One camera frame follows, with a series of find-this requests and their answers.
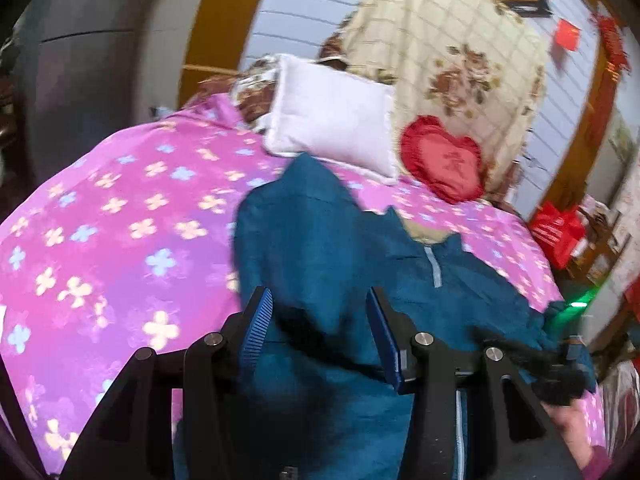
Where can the wooden shelf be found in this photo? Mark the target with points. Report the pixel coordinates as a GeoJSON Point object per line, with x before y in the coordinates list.
{"type": "Point", "coordinates": [597, 240]}

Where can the grey wardrobe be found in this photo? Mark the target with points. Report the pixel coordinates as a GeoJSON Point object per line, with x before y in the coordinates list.
{"type": "Point", "coordinates": [85, 60]}

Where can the small red wall sticker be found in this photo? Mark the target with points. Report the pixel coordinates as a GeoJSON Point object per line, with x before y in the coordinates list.
{"type": "Point", "coordinates": [567, 35]}

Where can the brown floral pillow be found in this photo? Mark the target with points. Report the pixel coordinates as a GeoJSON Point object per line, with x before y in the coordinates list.
{"type": "Point", "coordinates": [252, 90]}

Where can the person's right hand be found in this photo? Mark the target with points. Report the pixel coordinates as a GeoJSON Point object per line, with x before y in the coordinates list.
{"type": "Point", "coordinates": [570, 427]}

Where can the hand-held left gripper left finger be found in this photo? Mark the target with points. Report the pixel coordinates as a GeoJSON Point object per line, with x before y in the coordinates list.
{"type": "Point", "coordinates": [257, 320]}

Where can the blue down jacket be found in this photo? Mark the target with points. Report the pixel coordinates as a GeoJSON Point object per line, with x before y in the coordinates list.
{"type": "Point", "coordinates": [320, 240]}

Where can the pink floral bed sheet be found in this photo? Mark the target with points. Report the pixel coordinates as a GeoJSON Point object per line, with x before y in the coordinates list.
{"type": "Point", "coordinates": [115, 240]}

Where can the beige floral folded quilt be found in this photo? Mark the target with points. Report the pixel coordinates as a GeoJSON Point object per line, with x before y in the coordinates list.
{"type": "Point", "coordinates": [450, 50]}

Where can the white pillow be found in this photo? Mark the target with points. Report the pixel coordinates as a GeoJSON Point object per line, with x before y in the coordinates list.
{"type": "Point", "coordinates": [330, 110]}

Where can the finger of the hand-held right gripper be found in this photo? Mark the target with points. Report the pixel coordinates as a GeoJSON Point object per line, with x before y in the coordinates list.
{"type": "Point", "coordinates": [505, 345]}

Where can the red heart-shaped cushion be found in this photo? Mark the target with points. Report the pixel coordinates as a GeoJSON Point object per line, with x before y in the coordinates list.
{"type": "Point", "coordinates": [442, 160]}

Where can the person's right forearm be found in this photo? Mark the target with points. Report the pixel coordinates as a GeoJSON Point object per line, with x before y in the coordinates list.
{"type": "Point", "coordinates": [596, 465]}

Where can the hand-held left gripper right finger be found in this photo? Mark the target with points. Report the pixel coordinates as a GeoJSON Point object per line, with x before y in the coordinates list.
{"type": "Point", "coordinates": [382, 332]}

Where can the red shopping bag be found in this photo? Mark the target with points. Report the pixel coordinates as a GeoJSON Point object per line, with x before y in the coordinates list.
{"type": "Point", "coordinates": [555, 232]}

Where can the red hanging knot decoration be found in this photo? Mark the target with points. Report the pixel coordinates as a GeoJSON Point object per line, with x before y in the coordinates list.
{"type": "Point", "coordinates": [612, 45]}

